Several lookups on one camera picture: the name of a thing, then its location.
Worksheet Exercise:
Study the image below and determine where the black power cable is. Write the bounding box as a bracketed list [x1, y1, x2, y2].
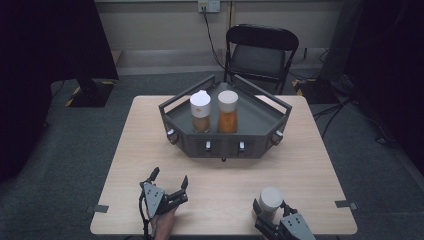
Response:
[201, 7, 228, 71]

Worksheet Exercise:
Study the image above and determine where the black floor cable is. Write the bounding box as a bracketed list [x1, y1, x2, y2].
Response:
[313, 97, 355, 139]

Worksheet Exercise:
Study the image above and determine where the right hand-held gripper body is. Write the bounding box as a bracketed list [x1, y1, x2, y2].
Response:
[271, 212, 317, 240]

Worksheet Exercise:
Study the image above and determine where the black stand base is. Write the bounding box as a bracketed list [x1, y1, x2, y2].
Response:
[64, 77, 117, 108]
[293, 77, 342, 105]

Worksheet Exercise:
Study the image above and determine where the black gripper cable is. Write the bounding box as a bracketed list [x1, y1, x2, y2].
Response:
[138, 191, 152, 240]

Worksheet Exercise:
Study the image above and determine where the black folding chair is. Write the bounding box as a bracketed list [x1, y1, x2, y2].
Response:
[223, 23, 300, 95]

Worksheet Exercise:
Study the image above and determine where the white lidded spice jar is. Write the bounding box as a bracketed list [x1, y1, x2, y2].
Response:
[217, 89, 240, 134]
[258, 186, 285, 224]

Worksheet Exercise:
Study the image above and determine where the person's left hand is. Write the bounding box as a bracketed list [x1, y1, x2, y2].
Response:
[149, 204, 180, 240]

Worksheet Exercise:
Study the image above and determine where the dark curtain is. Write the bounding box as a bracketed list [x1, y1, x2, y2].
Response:
[344, 0, 424, 168]
[0, 0, 119, 183]

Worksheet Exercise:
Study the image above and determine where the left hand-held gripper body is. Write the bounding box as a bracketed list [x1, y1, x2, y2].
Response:
[139, 181, 168, 218]

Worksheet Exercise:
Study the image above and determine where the spice jar with pointed cap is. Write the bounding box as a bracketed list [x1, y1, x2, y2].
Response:
[189, 89, 212, 134]

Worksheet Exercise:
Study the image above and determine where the grey tape strip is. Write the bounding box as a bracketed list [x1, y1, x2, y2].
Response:
[334, 199, 358, 211]
[85, 204, 110, 214]

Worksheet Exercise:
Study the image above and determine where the white wall socket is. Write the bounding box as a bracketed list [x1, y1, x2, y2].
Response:
[197, 0, 222, 14]

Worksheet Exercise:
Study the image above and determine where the dark grey hexagonal tray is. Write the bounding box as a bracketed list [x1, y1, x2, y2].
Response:
[158, 73, 293, 163]

